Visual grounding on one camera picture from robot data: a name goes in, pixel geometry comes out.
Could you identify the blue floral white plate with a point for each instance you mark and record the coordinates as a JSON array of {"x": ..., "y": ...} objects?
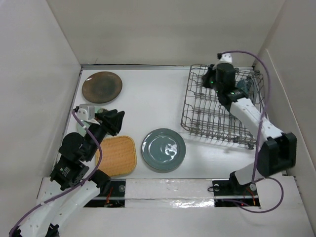
[{"x": 253, "y": 94}]

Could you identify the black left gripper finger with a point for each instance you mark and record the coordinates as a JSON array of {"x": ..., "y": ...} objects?
[
  {"x": 108, "y": 118},
  {"x": 114, "y": 130}
]

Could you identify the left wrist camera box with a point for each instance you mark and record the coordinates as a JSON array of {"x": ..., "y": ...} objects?
[{"x": 85, "y": 112}]

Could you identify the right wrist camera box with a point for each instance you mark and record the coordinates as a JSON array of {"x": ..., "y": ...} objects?
[{"x": 225, "y": 58}]

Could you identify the grey blue round plate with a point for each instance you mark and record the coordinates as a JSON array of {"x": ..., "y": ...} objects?
[{"x": 163, "y": 149}]

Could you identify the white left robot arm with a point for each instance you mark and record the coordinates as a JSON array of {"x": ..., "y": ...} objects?
[{"x": 71, "y": 184}]

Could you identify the brown round plate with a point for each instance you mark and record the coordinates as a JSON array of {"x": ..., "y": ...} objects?
[{"x": 102, "y": 87}]

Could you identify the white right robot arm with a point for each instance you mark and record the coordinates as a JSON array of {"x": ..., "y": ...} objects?
[{"x": 275, "y": 150}]

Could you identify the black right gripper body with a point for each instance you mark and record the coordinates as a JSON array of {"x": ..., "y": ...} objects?
[{"x": 210, "y": 81}]

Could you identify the light green plate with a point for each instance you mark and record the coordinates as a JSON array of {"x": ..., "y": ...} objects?
[{"x": 81, "y": 130}]

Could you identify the teal scalloped plate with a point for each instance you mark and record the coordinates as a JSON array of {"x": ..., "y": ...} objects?
[{"x": 243, "y": 85}]

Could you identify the orange woven square tray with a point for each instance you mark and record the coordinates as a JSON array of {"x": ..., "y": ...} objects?
[{"x": 118, "y": 156}]

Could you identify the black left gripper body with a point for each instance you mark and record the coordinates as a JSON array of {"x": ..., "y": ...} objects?
[{"x": 99, "y": 131}]

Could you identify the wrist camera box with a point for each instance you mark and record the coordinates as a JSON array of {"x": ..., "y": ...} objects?
[
  {"x": 225, "y": 58},
  {"x": 85, "y": 112}
]

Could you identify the metal wire dish rack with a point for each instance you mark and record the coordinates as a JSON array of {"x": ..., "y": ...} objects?
[{"x": 204, "y": 116}]

